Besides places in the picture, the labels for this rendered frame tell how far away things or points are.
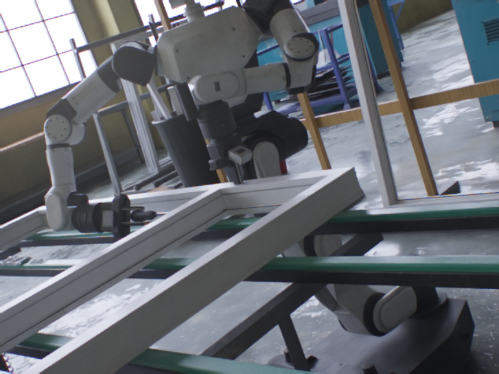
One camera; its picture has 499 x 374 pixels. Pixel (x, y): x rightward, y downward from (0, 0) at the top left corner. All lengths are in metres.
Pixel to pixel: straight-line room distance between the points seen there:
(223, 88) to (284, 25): 0.30
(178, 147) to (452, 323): 4.19
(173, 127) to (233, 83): 4.53
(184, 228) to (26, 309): 0.45
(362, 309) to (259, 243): 1.05
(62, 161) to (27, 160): 8.08
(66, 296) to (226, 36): 0.83
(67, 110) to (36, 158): 8.16
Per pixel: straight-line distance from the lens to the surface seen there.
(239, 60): 2.02
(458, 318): 2.57
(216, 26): 2.01
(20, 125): 10.25
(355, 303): 2.39
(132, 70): 2.07
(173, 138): 6.35
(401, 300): 2.48
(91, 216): 2.06
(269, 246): 1.43
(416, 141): 4.19
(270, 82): 1.84
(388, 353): 2.47
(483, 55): 5.43
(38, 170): 10.27
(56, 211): 2.12
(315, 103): 8.68
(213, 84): 1.78
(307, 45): 1.88
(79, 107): 2.12
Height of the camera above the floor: 1.31
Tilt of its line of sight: 12 degrees down
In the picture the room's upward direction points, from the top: 20 degrees counter-clockwise
